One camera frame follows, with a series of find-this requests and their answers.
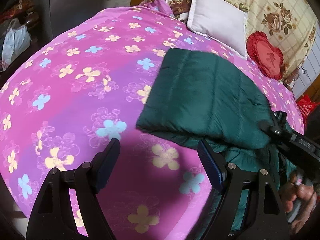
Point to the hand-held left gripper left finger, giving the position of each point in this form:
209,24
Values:
107,170

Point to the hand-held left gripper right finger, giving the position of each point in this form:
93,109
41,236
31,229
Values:
212,167

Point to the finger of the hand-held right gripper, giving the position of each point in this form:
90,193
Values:
278,123

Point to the dark green puffer jacket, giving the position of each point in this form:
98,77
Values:
207,97

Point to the pile of assorted clothes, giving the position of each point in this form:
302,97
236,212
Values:
17,2

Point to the person's right hand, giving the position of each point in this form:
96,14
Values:
303,200

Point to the red printed bag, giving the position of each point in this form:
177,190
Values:
308,106

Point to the red heart-shaped cushion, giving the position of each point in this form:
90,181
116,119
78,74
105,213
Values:
267,55

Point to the pink floral bed sheet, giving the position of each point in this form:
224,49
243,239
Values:
75,105

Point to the beige floral quilt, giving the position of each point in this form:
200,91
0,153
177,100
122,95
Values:
280,10

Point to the white pillow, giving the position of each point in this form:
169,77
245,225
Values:
217,22

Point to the white plastic bag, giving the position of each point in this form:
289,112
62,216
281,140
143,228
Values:
15,42

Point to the brown floral cloth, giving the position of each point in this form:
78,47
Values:
178,1

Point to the grey refrigerator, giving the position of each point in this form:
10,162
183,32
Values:
75,2

